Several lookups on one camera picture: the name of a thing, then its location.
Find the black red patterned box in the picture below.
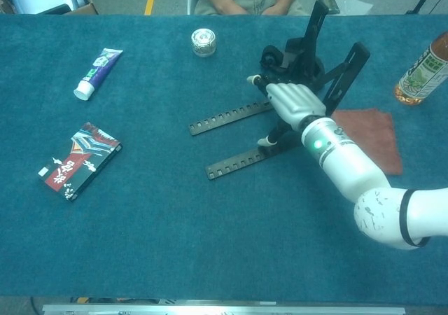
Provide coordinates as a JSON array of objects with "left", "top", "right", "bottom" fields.
[{"left": 37, "top": 121, "right": 123, "bottom": 203}]

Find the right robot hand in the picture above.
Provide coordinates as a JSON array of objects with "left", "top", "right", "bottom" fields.
[{"left": 246, "top": 73, "right": 328, "bottom": 148}]

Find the small round glass jar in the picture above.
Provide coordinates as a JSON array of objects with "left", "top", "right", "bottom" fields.
[{"left": 190, "top": 28, "right": 217, "bottom": 57}]

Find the black folding laptop stand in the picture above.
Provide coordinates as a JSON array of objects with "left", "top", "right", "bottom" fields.
[{"left": 188, "top": 0, "right": 371, "bottom": 181}]

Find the amber tea bottle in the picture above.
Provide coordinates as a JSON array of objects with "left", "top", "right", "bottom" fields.
[{"left": 393, "top": 31, "right": 448, "bottom": 106}]

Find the aluminium frame rail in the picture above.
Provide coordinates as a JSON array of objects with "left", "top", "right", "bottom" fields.
[{"left": 41, "top": 303, "right": 407, "bottom": 315}]

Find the purple toothpaste tube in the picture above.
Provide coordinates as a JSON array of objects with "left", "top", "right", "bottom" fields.
[{"left": 73, "top": 48, "right": 124, "bottom": 102}]

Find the black smartphone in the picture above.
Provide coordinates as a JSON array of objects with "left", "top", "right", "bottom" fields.
[{"left": 320, "top": 0, "right": 341, "bottom": 14}]

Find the black head strap mount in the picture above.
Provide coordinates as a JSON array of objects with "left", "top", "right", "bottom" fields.
[{"left": 258, "top": 37, "right": 326, "bottom": 92}]

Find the orange folded cloth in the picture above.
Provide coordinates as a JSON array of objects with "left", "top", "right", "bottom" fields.
[{"left": 330, "top": 107, "right": 403, "bottom": 176}]

